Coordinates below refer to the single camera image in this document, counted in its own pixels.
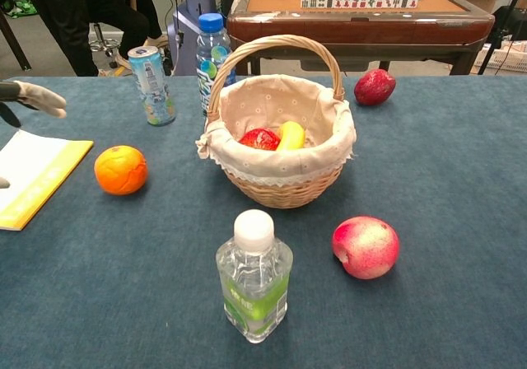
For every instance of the pink peach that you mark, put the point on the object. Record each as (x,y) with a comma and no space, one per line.
(365,247)

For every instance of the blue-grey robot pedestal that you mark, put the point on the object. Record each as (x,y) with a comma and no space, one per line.
(191,10)

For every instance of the brown mahjong table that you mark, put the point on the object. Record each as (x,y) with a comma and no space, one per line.
(370,29)

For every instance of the row of face-up mahjong tiles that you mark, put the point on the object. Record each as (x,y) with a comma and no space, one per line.
(358,1)

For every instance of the black tripod stand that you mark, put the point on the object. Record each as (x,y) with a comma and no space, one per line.
(500,31)

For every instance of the orange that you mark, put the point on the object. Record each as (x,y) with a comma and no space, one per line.
(120,170)

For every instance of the wicker basket with cloth liner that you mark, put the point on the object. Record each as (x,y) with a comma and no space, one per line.
(284,190)

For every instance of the person in black trousers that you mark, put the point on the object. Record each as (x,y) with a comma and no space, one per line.
(62,19)

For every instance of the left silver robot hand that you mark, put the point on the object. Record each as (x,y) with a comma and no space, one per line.
(37,97)

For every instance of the chrome stool base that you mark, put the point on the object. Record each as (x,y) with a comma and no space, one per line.
(103,45)

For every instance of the light blue drink can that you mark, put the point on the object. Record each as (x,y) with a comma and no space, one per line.
(153,89)

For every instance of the white plastic crate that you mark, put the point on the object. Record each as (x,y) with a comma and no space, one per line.
(512,58)

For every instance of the dark furniture leg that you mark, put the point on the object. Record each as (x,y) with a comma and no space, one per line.
(14,43)

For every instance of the yellow banana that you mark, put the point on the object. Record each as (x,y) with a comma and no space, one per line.
(291,135)

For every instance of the dark red apple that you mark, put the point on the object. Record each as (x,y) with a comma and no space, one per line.
(374,87)

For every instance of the clear water bottle green label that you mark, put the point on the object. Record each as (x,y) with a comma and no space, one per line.
(254,278)

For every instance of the blue sports drink bottle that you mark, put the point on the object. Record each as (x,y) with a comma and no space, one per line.
(210,52)

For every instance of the blue table cloth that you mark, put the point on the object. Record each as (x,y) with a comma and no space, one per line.
(432,220)

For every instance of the white and yellow booklet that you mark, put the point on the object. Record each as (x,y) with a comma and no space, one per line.
(33,175)

